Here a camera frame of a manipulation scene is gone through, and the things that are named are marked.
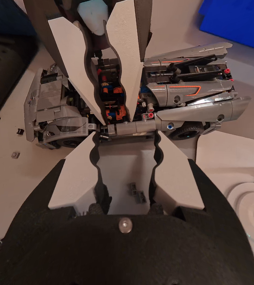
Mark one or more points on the black perforated panel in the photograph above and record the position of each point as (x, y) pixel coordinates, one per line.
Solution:
(2, 66)

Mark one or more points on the black lego bush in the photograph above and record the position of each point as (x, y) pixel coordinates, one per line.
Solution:
(19, 131)

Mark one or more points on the dark grey lego slope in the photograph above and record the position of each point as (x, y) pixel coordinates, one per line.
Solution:
(133, 187)
(141, 197)

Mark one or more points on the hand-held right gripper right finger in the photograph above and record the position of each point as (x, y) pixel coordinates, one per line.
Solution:
(176, 178)

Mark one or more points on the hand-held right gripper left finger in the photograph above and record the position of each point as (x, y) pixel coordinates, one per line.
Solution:
(73, 178)

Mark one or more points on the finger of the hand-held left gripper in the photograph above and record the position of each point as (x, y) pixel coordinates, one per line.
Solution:
(129, 55)
(73, 55)

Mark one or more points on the person's dark blue clothing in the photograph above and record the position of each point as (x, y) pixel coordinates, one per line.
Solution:
(2, 15)

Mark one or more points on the grey lego car model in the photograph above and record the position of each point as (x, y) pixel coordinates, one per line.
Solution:
(184, 89)

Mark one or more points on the white flat base board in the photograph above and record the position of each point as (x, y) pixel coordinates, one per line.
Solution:
(229, 151)

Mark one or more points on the small grey lego plate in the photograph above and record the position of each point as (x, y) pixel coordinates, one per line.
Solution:
(15, 155)

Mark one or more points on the blue box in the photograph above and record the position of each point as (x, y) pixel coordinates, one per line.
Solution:
(229, 20)

